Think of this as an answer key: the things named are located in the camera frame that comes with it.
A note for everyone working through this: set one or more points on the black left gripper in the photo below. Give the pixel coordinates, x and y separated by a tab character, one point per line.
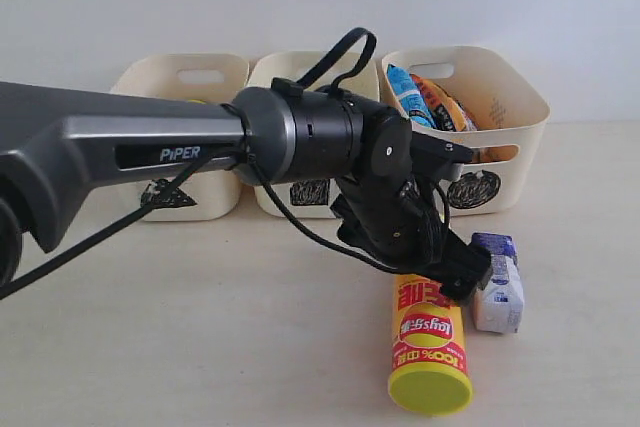
409	238

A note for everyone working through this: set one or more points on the orange instant noodle bag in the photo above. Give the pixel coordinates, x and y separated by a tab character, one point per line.
450	115

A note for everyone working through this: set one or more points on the blue snack bag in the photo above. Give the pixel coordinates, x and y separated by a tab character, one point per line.
409	96

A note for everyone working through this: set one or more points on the yellow Lays chips can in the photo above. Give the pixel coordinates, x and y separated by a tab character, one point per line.
429	367

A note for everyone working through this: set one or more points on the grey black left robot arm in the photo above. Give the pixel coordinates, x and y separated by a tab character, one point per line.
58	145

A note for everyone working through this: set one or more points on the cream bin circle mark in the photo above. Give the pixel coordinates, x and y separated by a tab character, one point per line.
508	111

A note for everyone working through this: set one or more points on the cream bin square mark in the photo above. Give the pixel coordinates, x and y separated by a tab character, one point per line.
312	199

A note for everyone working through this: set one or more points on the white blue milk carton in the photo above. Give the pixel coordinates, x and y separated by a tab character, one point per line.
499	307

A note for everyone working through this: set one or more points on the cream bin triangle mark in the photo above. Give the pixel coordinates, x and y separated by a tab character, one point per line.
214	78

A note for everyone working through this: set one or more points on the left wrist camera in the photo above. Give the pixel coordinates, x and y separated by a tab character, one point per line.
438	159

